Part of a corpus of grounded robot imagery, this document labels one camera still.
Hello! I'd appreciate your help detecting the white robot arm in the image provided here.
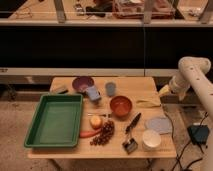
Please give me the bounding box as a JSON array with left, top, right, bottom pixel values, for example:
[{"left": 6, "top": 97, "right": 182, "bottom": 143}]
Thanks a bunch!
[{"left": 159, "top": 57, "right": 213, "bottom": 120}]

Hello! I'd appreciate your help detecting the orange bowl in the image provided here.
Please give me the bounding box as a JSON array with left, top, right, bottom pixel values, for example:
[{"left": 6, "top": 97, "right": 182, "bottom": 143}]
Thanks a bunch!
[{"left": 110, "top": 96, "right": 132, "bottom": 117}]

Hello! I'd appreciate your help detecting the purple bowl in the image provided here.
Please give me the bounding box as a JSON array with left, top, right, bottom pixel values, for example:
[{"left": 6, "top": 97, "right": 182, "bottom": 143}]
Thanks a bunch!
[{"left": 72, "top": 76, "right": 94, "bottom": 93}]

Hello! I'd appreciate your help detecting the yellow banana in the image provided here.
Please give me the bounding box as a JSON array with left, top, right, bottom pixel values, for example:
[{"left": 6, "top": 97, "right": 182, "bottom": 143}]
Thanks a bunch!
[{"left": 136, "top": 100, "right": 161, "bottom": 108}]

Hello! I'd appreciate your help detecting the grey blue cloth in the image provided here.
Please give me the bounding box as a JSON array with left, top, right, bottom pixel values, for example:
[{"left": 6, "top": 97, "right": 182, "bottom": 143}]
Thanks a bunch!
[{"left": 145, "top": 117, "right": 172, "bottom": 134}]

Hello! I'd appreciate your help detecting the wooden table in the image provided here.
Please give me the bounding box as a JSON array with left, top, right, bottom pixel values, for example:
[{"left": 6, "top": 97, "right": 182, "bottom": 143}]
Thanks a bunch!
[{"left": 27, "top": 76, "right": 178, "bottom": 160}]

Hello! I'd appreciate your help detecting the white round container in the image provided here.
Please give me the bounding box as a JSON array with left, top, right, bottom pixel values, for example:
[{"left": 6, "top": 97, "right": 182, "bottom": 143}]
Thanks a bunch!
[{"left": 142, "top": 129, "right": 161, "bottom": 149}]

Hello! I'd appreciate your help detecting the black power adapter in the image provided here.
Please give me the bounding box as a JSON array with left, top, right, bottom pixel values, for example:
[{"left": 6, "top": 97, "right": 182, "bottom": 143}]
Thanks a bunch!
[{"left": 187, "top": 125, "right": 210, "bottom": 144}]

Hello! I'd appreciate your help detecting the blue grey cup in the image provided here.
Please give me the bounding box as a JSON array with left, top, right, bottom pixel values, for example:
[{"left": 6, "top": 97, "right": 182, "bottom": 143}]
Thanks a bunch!
[{"left": 105, "top": 82, "right": 116, "bottom": 97}]

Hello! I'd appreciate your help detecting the black binder clip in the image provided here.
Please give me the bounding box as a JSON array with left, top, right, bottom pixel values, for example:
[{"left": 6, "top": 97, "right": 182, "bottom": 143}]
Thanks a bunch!
[{"left": 122, "top": 138, "right": 138, "bottom": 154}]

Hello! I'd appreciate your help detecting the bunch of red grapes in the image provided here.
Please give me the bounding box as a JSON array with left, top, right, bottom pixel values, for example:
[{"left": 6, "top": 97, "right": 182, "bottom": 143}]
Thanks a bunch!
[{"left": 90, "top": 120, "right": 115, "bottom": 145}]

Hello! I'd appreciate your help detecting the blue toy block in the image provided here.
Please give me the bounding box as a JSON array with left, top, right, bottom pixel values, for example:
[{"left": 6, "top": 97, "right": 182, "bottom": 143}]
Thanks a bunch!
[{"left": 86, "top": 86, "right": 101, "bottom": 101}]

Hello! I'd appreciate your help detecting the orange carrot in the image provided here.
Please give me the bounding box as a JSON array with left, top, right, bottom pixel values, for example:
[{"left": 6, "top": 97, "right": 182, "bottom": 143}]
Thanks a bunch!
[{"left": 79, "top": 129, "right": 101, "bottom": 138}]

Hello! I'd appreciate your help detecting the grey sponge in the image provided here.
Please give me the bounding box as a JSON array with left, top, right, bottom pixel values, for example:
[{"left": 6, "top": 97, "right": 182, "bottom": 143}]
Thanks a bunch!
[{"left": 52, "top": 86, "right": 68, "bottom": 94}]

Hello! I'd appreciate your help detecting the green plastic tray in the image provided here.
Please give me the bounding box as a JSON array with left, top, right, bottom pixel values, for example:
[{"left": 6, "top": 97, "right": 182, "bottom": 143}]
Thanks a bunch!
[{"left": 24, "top": 94, "right": 83, "bottom": 148}]

